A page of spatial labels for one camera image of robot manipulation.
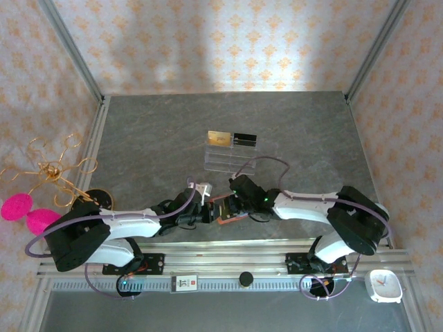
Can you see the aluminium rail frame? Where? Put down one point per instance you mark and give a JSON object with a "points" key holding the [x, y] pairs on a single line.
{"points": [[225, 257]]}

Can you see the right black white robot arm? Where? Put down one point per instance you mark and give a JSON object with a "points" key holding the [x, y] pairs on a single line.
{"points": [[301, 209]]}

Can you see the clear acrylic card stand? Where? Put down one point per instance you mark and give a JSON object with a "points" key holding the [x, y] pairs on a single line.
{"points": [[225, 162]]}

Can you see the white label tag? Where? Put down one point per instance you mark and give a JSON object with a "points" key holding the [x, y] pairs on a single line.
{"points": [[184, 283]]}

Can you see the pink fuzzy ball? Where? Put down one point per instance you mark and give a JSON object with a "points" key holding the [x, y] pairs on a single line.
{"points": [[39, 221], [16, 207]]}

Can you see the dark brown credit card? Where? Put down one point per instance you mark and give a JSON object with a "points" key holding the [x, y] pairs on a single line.
{"points": [[225, 207]]}

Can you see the orange card holder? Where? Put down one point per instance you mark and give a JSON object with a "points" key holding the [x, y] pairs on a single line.
{"points": [[225, 221]]}

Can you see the gold credit card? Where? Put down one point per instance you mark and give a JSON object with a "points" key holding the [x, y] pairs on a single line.
{"points": [[219, 139]]}

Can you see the black round knob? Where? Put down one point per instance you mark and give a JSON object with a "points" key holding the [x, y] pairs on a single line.
{"points": [[246, 278]]}

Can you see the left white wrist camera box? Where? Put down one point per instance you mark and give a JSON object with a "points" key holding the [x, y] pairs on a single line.
{"points": [[204, 189]]}

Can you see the black credit card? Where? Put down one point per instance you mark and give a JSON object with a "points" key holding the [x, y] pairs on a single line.
{"points": [[245, 138]]}

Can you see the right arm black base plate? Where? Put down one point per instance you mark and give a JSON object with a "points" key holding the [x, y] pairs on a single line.
{"points": [[294, 263]]}

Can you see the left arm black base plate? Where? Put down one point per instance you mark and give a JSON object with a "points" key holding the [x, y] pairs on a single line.
{"points": [[155, 264]]}

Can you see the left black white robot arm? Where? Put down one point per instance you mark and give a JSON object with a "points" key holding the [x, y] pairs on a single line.
{"points": [[131, 224]]}

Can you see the aluminium side rail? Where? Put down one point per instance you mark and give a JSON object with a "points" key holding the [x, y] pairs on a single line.
{"points": [[98, 128]]}

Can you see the aluminium frame post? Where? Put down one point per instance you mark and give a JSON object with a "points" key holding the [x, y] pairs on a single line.
{"points": [[72, 48], [376, 48]]}

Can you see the white alarm clock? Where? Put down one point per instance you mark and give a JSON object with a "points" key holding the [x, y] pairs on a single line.
{"points": [[384, 286]]}

